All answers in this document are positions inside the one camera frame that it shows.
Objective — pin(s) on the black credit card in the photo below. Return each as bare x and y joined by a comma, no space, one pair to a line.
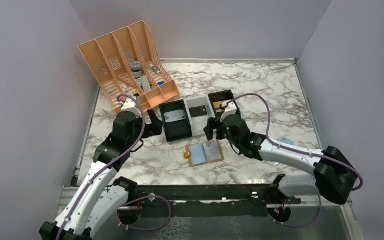
198,111

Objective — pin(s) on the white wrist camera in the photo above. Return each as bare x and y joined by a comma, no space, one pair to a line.
228,110
130,106

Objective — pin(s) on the clear blue packaged item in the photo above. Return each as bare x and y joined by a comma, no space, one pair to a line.
285,140

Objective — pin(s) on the gold credit card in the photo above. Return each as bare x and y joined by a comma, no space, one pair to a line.
218,105

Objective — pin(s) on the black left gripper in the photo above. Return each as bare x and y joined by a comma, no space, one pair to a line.
148,126

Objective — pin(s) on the tan leather card holder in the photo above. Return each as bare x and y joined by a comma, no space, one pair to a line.
188,155

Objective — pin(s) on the black tray bin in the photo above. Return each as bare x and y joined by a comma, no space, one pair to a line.
216,99
178,130

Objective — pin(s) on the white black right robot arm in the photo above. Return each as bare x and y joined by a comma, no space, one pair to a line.
327,172

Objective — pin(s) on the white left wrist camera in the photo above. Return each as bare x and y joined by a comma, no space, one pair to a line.
130,106

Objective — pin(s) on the grey round jar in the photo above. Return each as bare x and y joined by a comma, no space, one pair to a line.
136,68

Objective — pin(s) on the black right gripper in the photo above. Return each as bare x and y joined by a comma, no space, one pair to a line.
216,126

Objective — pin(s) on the peach plastic desk organizer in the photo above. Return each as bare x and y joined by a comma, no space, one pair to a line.
126,61

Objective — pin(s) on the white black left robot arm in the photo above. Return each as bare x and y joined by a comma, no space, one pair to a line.
88,210

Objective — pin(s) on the black left tray bin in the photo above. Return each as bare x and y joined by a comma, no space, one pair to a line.
178,130

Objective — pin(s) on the light blue card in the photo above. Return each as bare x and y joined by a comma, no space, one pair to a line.
205,153

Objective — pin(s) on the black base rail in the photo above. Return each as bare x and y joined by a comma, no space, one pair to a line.
199,201

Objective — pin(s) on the black right tray bin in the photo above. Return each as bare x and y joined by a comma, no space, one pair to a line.
216,99

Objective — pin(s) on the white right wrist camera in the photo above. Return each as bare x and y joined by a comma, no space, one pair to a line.
228,110

